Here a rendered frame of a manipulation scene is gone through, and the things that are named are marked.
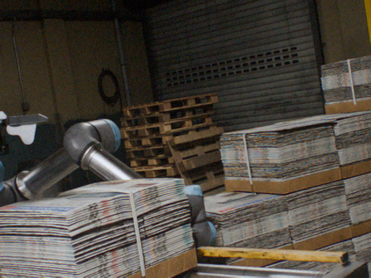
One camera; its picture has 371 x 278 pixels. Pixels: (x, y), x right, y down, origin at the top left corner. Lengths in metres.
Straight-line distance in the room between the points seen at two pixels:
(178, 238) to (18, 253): 0.37
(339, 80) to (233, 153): 0.63
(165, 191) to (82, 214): 0.26
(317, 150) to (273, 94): 7.60
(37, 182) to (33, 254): 0.81
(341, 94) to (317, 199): 0.63
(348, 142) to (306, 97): 7.19
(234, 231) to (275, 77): 7.81
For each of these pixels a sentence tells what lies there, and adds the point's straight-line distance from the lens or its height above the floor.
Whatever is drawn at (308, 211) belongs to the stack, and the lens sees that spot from 2.42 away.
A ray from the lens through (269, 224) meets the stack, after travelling 2.31.
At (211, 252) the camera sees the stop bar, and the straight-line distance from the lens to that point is 1.71.
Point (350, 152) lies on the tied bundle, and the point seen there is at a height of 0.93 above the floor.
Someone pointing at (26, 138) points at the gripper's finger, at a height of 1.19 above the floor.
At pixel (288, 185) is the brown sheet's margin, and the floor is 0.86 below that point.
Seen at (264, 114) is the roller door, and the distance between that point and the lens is 10.15.
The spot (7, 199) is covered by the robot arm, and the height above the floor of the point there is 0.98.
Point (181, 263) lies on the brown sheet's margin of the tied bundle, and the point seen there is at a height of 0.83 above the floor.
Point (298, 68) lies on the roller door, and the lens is 9.74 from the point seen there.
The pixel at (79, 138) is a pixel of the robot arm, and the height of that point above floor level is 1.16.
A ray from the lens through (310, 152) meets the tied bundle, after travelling 2.43.
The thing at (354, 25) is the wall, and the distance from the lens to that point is 9.29.
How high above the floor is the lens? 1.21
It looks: 3 degrees down
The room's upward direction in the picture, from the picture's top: 9 degrees counter-clockwise
